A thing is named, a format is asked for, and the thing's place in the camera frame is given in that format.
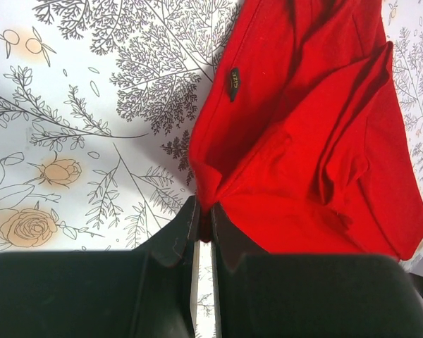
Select red t shirt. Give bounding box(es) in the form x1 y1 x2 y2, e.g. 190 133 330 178
189 1 423 261

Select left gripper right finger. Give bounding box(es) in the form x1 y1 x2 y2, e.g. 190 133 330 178
211 205 423 337

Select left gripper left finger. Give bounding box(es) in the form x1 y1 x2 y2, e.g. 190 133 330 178
0 196 200 337

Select floral table mat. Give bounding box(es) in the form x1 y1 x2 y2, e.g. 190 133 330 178
0 1 423 337

